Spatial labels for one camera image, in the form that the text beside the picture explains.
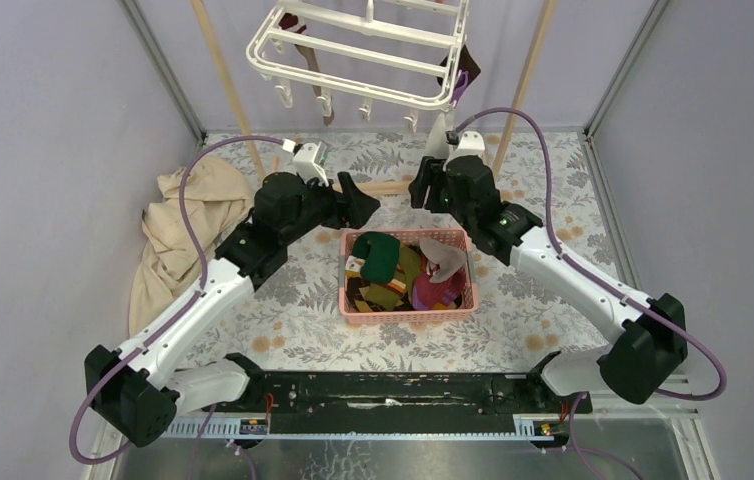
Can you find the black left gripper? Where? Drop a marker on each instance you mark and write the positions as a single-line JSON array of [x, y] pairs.
[[350, 208]]

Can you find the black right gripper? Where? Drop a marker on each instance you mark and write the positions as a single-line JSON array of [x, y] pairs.
[[431, 174]]

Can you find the green sock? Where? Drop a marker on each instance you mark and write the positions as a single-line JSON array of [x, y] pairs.
[[379, 253]]

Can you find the olive orange striped sock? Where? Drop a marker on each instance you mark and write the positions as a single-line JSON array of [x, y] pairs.
[[395, 296]]

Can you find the magenta purple-cuff sock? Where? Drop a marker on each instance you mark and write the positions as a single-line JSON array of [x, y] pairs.
[[446, 295]]

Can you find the dark brown tan argyle sock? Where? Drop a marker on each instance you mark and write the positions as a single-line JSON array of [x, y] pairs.
[[356, 290]]

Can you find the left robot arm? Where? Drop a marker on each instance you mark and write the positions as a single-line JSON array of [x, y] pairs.
[[139, 387]]

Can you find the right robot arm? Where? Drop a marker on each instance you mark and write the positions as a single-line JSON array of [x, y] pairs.
[[643, 342]]

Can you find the white clip hanger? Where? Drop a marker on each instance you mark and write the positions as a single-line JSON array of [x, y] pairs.
[[366, 25]]

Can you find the pink plastic basket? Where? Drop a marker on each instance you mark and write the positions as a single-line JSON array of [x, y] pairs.
[[469, 298]]

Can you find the taupe sock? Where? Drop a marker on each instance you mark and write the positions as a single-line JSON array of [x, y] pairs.
[[446, 259]]

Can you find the beige cloth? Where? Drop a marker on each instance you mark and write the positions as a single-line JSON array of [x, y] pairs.
[[213, 198]]

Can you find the wooden drying rack frame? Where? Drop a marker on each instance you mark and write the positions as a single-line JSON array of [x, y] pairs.
[[225, 75]]

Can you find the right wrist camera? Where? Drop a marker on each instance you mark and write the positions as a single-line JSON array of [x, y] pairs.
[[467, 143]]

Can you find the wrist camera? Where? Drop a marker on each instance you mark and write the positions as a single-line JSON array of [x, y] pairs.
[[308, 160], [467, 143]]

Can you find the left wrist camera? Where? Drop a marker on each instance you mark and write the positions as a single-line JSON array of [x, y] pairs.
[[308, 160]]

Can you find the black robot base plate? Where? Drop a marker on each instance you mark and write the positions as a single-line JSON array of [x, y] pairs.
[[400, 403]]

